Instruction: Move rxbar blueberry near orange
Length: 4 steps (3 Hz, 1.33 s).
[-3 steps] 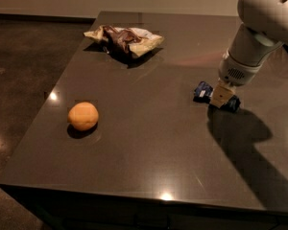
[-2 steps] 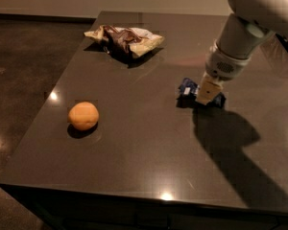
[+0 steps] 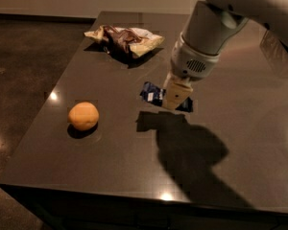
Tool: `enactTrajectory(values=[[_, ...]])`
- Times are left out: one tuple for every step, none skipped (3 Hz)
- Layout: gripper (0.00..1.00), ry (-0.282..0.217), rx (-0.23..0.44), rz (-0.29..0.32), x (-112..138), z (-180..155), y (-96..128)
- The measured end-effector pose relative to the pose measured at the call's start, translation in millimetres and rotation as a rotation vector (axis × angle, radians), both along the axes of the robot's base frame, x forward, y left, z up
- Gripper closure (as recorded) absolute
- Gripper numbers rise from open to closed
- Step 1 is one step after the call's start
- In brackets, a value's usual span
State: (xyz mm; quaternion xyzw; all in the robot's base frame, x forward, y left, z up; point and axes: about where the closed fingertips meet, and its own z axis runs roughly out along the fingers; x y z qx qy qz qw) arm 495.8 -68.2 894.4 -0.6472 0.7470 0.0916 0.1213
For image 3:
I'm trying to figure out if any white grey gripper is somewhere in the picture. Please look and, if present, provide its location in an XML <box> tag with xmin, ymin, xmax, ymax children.
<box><xmin>162</xmin><ymin>34</ymin><xmax>219</xmax><ymax>110</ymax></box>

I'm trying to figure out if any blue rxbar blueberry wrapper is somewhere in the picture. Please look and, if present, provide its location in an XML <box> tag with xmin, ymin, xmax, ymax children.
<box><xmin>140</xmin><ymin>81</ymin><xmax>193</xmax><ymax>113</ymax></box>

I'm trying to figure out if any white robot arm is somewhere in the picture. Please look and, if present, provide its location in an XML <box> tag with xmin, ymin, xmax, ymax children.
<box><xmin>162</xmin><ymin>0</ymin><xmax>288</xmax><ymax>110</ymax></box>

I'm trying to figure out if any crumpled brown chip bag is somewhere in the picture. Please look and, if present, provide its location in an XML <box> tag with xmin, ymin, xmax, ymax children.
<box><xmin>84</xmin><ymin>25</ymin><xmax>164</xmax><ymax>59</ymax></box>

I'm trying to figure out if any orange fruit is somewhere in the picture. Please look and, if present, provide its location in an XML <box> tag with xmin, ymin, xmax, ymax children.
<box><xmin>68</xmin><ymin>102</ymin><xmax>99</xmax><ymax>131</ymax></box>

